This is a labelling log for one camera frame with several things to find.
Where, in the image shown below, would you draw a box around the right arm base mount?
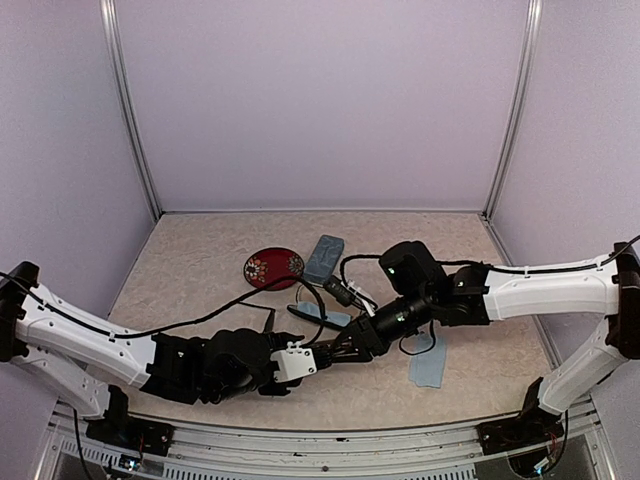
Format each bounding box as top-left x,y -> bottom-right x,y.
476,377 -> 565,455

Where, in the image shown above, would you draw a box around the right metal corner post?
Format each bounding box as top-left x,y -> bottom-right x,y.
482,0 -> 544,224

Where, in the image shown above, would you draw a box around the red floral plate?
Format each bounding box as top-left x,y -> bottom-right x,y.
242,247 -> 305,288

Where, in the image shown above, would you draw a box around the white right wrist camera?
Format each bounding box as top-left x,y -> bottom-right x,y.
323,275 -> 377,316

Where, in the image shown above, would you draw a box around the folded blue cloth pouch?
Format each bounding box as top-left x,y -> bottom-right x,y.
408,333 -> 447,389

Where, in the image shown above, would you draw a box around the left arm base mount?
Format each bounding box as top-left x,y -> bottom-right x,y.
86,385 -> 175,457

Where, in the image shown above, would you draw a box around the light blue cleaning cloth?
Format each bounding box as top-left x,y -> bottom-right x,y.
295,301 -> 352,330

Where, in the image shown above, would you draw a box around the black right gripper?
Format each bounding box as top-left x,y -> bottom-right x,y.
323,287 -> 435,363

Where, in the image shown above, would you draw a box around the black glasses case beige lining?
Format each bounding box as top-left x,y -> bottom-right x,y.
286,287 -> 352,331

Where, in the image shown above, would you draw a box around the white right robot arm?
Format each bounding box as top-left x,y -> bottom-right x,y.
334,241 -> 639,444

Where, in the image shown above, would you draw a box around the metal corner post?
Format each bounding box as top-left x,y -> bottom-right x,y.
482,0 -> 544,224
99,0 -> 164,223

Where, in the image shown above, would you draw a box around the black frame sunglasses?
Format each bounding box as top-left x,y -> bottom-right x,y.
242,302 -> 276,333

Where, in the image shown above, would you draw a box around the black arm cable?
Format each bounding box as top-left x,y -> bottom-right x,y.
335,234 -> 640,296
0,269 -> 329,351

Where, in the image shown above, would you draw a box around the left metal corner post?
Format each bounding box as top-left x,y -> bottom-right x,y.
99,0 -> 164,223

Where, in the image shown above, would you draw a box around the brown tinted sunglasses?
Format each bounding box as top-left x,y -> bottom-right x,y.
314,339 -> 373,365

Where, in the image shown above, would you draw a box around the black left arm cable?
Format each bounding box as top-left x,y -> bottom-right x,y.
0,269 -> 329,351

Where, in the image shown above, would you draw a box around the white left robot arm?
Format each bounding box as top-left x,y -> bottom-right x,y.
1,262 -> 322,445

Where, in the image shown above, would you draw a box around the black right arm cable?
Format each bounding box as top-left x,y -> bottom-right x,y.
335,234 -> 640,296

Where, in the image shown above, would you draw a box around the blue-grey hard glasses case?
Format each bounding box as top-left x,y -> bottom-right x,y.
303,235 -> 345,285

